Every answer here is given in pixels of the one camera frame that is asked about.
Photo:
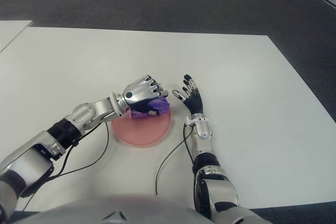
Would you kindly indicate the purple tissue paper pack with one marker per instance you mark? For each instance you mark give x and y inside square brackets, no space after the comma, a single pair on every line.
[161,106]

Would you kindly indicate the silver robot torso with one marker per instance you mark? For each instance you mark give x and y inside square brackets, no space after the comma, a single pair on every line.
[110,211]

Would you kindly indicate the pink round plate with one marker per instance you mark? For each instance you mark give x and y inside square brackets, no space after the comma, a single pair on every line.
[141,132]

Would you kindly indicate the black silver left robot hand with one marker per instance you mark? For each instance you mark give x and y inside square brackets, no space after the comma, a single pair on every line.
[139,91]

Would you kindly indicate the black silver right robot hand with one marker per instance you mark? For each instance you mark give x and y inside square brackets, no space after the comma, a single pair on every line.
[195,103]

